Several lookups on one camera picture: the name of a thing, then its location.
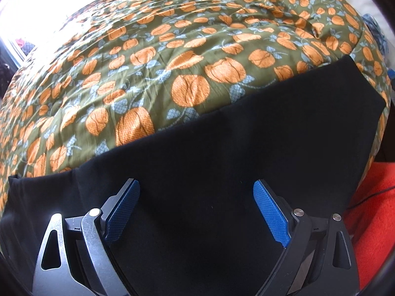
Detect black cable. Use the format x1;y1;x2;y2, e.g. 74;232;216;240
349;186;395;205

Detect black pants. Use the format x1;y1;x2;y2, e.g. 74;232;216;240
0;54;389;296

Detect green quilt with orange print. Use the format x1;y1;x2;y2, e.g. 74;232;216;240
0;0;395;219

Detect blue knitted cloth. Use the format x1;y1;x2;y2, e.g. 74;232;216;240
362;12;391;59

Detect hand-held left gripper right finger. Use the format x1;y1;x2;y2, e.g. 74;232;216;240
252;179;360;296

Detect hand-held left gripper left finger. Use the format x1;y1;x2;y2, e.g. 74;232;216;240
31;178;141;296

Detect orange fleece garment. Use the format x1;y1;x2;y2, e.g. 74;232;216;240
344;157;395;290

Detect bright window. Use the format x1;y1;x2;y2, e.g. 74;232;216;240
0;0;105;60

